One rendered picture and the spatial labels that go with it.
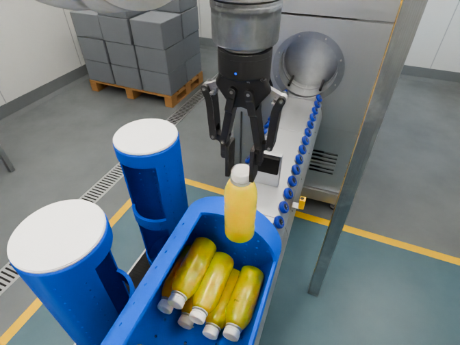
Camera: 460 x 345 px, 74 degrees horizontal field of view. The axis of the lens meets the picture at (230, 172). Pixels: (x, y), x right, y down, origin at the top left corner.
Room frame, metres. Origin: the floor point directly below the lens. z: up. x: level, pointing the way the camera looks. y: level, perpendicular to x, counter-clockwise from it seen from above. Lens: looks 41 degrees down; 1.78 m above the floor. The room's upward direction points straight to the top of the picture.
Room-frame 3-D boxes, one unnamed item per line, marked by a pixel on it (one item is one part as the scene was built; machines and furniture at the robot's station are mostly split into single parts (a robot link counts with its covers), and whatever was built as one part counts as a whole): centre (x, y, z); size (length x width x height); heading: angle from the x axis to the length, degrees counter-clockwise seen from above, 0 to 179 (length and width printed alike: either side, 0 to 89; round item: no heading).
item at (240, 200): (0.43, -0.02, 1.32); 0.07 x 0.07 x 0.16
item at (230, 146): (0.44, 0.00, 1.44); 0.03 x 0.01 x 0.07; 160
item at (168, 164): (1.13, 0.37, 0.59); 0.28 x 0.28 x 0.88
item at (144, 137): (1.13, 0.37, 1.03); 0.28 x 0.28 x 0.01
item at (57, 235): (0.59, 0.53, 1.03); 0.28 x 0.28 x 0.01
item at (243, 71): (0.43, -0.02, 1.60); 0.08 x 0.07 x 0.09; 70
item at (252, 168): (0.42, -0.04, 1.44); 0.03 x 0.01 x 0.07; 160
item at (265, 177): (0.93, -0.15, 1.00); 0.10 x 0.04 x 0.15; 70
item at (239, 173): (0.43, -0.02, 1.41); 0.04 x 0.04 x 0.02
